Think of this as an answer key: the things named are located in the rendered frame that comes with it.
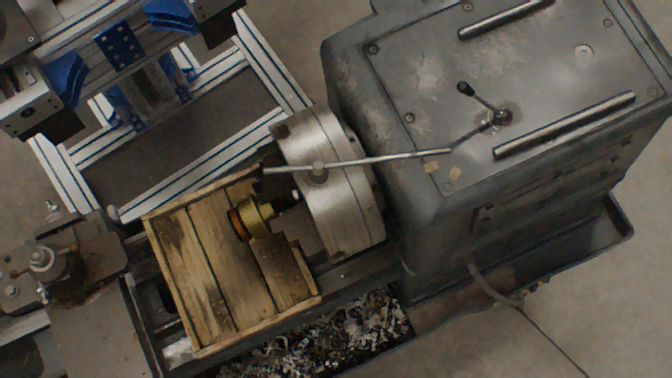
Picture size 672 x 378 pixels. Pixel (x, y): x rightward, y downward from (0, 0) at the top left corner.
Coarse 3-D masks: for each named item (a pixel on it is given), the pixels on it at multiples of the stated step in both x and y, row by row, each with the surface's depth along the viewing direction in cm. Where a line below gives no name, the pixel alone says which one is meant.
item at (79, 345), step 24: (72, 216) 182; (48, 240) 181; (72, 240) 180; (120, 288) 177; (48, 312) 175; (72, 312) 175; (96, 312) 175; (120, 312) 174; (72, 336) 173; (96, 336) 173; (120, 336) 173; (72, 360) 172; (96, 360) 171; (120, 360) 171; (144, 360) 170
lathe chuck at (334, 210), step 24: (288, 120) 162; (312, 120) 159; (288, 144) 156; (312, 144) 155; (336, 168) 153; (312, 192) 153; (336, 192) 153; (312, 216) 154; (336, 216) 155; (360, 216) 156; (336, 240) 157; (360, 240) 160
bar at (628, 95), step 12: (624, 96) 149; (588, 108) 149; (600, 108) 149; (612, 108) 150; (564, 120) 149; (576, 120) 149; (588, 120) 150; (528, 132) 149; (540, 132) 148; (552, 132) 149; (504, 144) 148; (516, 144) 148; (528, 144) 148
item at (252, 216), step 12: (240, 204) 166; (252, 204) 164; (264, 204) 165; (228, 216) 165; (240, 216) 165; (252, 216) 164; (264, 216) 165; (276, 216) 165; (240, 228) 164; (252, 228) 164; (264, 228) 164; (240, 240) 166
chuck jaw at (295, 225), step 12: (288, 216) 165; (300, 216) 165; (276, 228) 164; (288, 228) 164; (300, 228) 164; (312, 228) 163; (288, 240) 163; (300, 240) 163; (312, 240) 162; (312, 252) 161; (324, 252) 163; (336, 252) 162
